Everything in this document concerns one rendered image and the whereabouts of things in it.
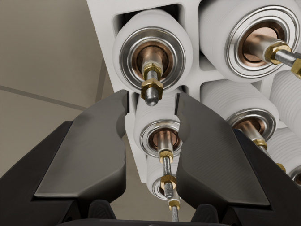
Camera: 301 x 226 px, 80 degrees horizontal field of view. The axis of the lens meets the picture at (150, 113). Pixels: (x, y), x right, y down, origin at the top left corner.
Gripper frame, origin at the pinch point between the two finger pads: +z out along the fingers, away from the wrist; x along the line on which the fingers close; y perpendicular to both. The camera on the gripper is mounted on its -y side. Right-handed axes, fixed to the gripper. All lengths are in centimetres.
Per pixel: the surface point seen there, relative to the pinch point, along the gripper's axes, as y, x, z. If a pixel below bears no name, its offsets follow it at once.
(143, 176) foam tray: 30.3, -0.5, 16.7
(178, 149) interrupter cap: 13.9, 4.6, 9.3
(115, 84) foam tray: 7.0, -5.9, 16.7
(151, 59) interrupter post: -0.3, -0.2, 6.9
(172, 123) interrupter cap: 9.2, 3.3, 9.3
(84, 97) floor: 19.8, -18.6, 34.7
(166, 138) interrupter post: 11.2, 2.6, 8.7
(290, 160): 16.3, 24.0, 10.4
